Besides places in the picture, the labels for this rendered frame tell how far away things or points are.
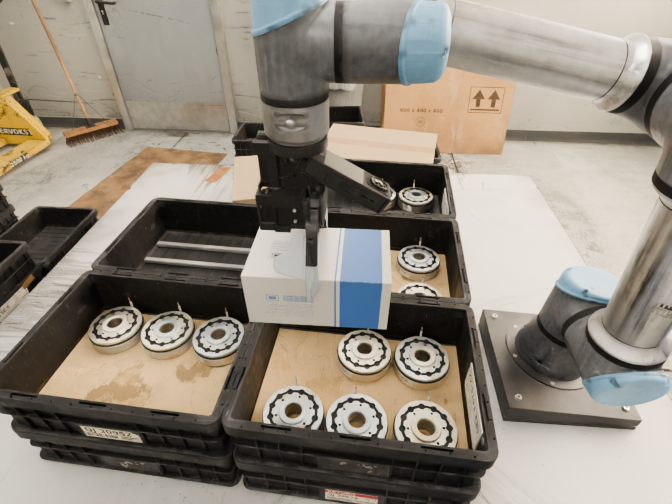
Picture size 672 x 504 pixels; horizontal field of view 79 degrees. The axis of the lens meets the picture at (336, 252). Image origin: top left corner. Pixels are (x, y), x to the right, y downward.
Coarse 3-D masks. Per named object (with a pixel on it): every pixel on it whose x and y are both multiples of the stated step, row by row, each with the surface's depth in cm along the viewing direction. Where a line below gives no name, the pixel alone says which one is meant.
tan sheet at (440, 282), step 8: (392, 256) 106; (440, 256) 106; (392, 264) 103; (440, 264) 103; (392, 272) 101; (440, 272) 101; (392, 280) 98; (400, 280) 98; (408, 280) 98; (432, 280) 98; (440, 280) 98; (392, 288) 96; (440, 288) 96; (448, 288) 96; (448, 296) 94
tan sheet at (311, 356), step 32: (288, 352) 82; (320, 352) 82; (448, 352) 82; (288, 384) 76; (320, 384) 76; (352, 384) 76; (384, 384) 76; (448, 384) 76; (256, 416) 71; (288, 416) 71
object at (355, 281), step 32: (256, 256) 57; (320, 256) 57; (352, 256) 57; (384, 256) 57; (256, 288) 55; (288, 288) 55; (320, 288) 55; (352, 288) 54; (384, 288) 54; (256, 320) 59; (288, 320) 59; (320, 320) 58; (352, 320) 58; (384, 320) 57
